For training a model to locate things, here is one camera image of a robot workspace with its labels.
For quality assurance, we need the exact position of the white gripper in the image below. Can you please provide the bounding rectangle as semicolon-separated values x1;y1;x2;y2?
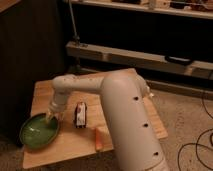
45;94;67;124

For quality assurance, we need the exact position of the green ceramic bowl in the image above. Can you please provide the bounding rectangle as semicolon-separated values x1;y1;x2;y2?
19;113;60;149

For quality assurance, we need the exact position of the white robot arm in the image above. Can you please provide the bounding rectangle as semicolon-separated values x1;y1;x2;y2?
47;71;170;171

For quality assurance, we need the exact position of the orange carrot piece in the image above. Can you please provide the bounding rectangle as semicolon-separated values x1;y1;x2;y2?
95;128;103;151

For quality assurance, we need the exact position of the metal lamp pole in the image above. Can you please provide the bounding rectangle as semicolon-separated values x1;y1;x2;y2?
68;0;80;46

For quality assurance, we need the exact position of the wooden shelf beam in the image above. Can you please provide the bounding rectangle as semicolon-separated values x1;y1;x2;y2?
66;41;213;79

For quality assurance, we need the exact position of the black handle on shelf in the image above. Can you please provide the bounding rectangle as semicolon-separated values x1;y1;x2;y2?
164;56;194;66

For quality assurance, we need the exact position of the black cable on floor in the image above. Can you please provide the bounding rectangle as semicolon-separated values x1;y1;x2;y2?
177;71;213;163

